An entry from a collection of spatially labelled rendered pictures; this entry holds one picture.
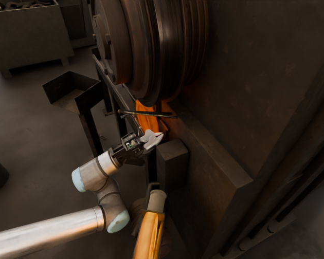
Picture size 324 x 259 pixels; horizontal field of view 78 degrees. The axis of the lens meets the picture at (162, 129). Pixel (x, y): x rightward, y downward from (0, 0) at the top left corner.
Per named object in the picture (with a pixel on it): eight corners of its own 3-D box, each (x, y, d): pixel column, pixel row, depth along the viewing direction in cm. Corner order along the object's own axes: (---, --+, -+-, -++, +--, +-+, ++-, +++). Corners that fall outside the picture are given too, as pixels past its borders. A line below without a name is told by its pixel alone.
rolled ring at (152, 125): (150, 115, 75) (158, 113, 76) (133, 91, 87) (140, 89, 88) (152, 148, 88) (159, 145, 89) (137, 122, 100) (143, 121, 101)
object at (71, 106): (95, 145, 177) (69, 70, 127) (119, 156, 168) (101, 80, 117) (78, 161, 164) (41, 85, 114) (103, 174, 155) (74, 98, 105)
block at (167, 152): (177, 172, 91) (181, 135, 74) (186, 186, 86) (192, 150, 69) (156, 181, 88) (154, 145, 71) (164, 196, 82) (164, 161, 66)
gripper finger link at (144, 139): (159, 126, 77) (138, 139, 76) (163, 135, 81) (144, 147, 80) (156, 121, 79) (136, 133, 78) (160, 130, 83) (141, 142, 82)
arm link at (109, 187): (106, 209, 86) (90, 201, 76) (99, 188, 93) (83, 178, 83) (125, 196, 87) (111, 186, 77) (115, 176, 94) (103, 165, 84)
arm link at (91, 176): (82, 178, 83) (66, 168, 76) (108, 162, 84) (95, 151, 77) (86, 197, 77) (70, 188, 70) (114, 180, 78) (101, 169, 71)
